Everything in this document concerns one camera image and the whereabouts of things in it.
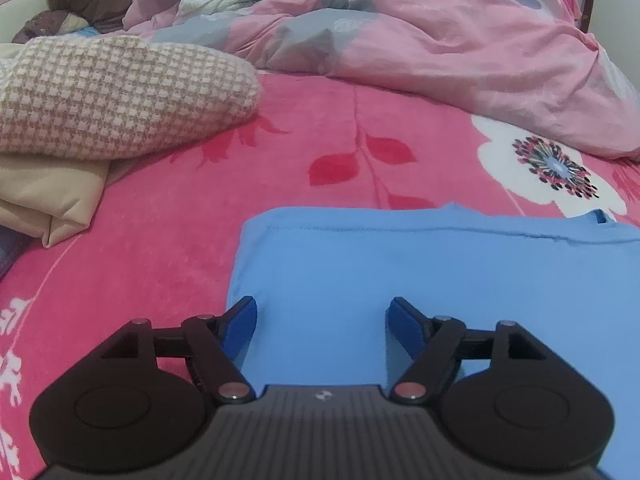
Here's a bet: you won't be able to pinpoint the beige cloth garment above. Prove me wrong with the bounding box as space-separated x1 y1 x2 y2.
0 42 113 250

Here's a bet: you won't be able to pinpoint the blue t-shirt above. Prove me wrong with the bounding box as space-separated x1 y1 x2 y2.
226 202 640 480

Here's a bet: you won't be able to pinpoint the blue denim jeans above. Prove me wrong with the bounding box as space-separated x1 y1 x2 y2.
0 225 31 281

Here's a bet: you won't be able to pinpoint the pink patterned duvet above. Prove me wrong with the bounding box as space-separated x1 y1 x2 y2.
122 0 640 161

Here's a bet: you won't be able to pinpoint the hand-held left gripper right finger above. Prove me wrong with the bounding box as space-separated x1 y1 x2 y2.
385 296 548 405

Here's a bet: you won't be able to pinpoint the white crumpled cloth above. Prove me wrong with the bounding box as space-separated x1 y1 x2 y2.
177 0 256 17

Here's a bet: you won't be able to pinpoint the pink floral blanket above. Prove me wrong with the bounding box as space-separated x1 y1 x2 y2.
0 72 640 480

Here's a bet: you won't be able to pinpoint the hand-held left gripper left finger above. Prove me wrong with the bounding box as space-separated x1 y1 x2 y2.
102 296 258 405

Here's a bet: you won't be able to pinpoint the beige checked knit sweater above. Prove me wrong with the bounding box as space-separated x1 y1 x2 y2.
0 35 262 161

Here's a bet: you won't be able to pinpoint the maroon cloth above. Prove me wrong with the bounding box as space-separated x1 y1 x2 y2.
12 9 68 45

